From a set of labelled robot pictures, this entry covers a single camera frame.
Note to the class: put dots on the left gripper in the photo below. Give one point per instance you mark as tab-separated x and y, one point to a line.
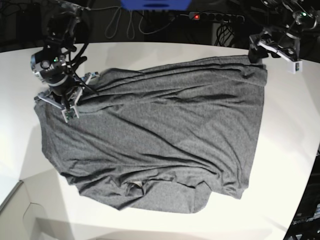
275	43

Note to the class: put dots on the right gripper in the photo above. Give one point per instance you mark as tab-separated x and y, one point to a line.
64	89

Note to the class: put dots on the grey t-shirt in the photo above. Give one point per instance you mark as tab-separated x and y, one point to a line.
163	138

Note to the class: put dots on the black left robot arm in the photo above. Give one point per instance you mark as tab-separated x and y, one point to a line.
288	21

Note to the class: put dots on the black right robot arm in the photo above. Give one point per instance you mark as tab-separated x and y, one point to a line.
68	33

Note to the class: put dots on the white power strip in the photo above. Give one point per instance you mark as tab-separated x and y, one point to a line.
216	17

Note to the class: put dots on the blue box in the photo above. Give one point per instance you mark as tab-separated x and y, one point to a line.
135	5

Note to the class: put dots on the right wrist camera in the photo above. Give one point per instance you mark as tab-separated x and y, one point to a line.
69	114

